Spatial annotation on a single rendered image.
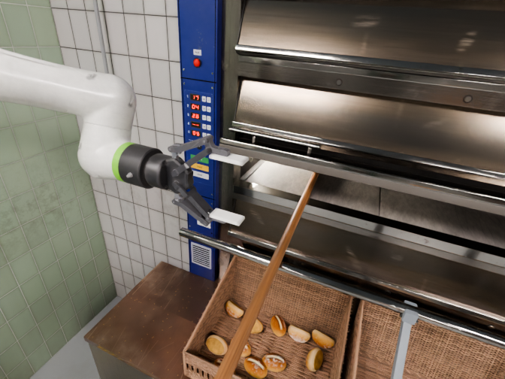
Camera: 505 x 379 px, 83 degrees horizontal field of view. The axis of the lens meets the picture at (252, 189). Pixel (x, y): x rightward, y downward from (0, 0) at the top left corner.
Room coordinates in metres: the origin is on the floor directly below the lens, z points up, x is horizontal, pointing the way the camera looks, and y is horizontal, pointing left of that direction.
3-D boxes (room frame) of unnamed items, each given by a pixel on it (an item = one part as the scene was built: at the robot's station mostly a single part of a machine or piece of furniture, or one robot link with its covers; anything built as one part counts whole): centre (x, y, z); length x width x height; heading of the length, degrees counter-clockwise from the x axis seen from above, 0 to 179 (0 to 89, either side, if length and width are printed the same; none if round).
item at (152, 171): (0.54, 0.17, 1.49); 0.09 x 0.07 x 0.08; 70
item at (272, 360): (0.67, -0.15, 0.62); 0.10 x 0.07 x 0.05; 82
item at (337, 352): (0.74, -0.13, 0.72); 0.56 x 0.49 x 0.28; 70
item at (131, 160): (0.57, 0.24, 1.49); 0.12 x 0.06 x 0.09; 160
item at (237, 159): (0.50, 0.05, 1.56); 0.07 x 0.03 x 0.01; 70
